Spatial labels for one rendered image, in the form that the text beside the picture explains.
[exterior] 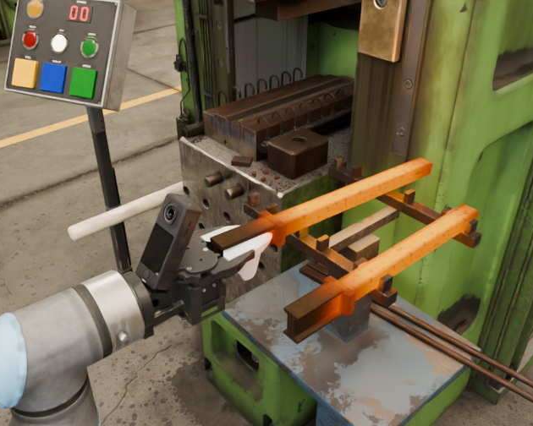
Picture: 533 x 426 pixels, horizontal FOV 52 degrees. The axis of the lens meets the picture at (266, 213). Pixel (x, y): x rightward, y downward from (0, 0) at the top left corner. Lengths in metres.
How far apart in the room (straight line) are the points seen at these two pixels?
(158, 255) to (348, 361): 0.47
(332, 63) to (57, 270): 1.52
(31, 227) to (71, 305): 2.26
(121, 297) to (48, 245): 2.10
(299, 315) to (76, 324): 0.25
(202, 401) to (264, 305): 0.86
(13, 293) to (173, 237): 1.90
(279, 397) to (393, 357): 0.65
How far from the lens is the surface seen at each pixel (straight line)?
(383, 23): 1.09
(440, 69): 1.07
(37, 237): 2.80
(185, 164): 1.42
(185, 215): 0.63
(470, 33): 1.03
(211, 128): 1.38
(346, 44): 1.64
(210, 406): 1.90
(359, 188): 0.87
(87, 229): 1.62
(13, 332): 0.62
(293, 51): 1.64
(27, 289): 2.50
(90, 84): 1.55
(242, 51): 1.51
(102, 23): 1.57
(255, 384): 1.75
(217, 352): 1.82
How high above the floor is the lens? 1.51
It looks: 33 degrees down
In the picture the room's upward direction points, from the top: straight up
